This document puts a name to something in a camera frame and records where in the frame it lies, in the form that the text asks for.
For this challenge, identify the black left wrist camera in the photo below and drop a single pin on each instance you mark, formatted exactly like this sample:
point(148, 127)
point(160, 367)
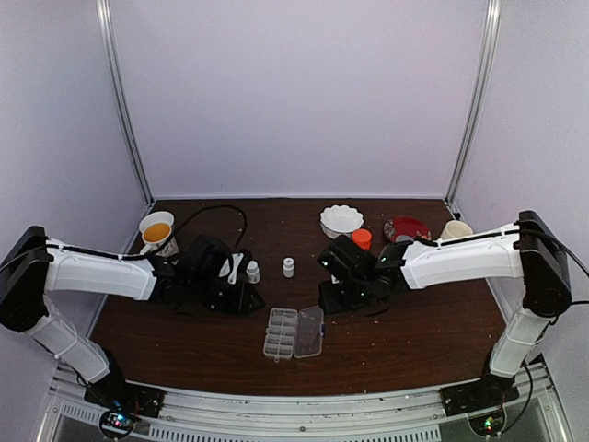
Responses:
point(237, 265)

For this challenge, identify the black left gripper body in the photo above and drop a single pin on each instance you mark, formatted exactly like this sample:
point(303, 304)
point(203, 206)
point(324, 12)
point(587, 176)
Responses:
point(225, 303)

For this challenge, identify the aluminium frame post left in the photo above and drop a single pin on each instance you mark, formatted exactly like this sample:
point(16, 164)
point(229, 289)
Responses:
point(109, 42)

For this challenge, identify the aluminium frame post right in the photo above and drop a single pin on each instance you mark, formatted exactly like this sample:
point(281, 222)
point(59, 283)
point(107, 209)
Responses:
point(487, 52)

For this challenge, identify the small white pill bottle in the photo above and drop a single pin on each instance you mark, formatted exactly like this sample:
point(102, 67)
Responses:
point(288, 267)

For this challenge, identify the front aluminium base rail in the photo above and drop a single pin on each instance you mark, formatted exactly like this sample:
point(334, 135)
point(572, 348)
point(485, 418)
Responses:
point(405, 415)

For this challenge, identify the red floral saucer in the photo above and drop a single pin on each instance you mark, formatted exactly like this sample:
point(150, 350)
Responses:
point(399, 227)

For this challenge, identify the cream ribbed ceramic mug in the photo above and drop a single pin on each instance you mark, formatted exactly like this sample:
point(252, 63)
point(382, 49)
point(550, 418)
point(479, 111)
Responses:
point(455, 229)

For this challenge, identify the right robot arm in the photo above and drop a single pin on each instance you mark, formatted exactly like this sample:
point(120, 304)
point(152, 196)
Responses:
point(523, 250)

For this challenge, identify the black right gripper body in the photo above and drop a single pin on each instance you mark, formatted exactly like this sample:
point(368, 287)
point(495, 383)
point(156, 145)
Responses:
point(353, 296)

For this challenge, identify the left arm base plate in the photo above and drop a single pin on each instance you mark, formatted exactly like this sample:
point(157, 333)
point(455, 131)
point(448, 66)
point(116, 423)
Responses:
point(122, 396)

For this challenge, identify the orange pill bottle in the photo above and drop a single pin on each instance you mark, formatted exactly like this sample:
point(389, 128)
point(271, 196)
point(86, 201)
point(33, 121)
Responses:
point(363, 238)

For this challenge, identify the white fluted ceramic bowl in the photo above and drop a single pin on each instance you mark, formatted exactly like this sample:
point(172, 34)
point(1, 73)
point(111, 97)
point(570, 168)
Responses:
point(340, 219)

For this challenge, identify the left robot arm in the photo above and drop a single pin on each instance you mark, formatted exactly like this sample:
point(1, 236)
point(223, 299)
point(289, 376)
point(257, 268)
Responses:
point(209, 274)

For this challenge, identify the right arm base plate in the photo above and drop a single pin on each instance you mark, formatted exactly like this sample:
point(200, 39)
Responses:
point(476, 396)

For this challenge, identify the aluminium frame post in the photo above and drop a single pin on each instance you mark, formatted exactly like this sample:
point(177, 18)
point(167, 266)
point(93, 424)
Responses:
point(487, 52)
point(109, 42)

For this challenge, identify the clear plastic pill organizer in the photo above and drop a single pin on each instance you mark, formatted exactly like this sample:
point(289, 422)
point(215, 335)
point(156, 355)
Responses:
point(292, 333)

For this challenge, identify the floral mug yellow inside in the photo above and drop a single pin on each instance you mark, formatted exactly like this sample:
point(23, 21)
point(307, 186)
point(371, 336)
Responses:
point(157, 233)

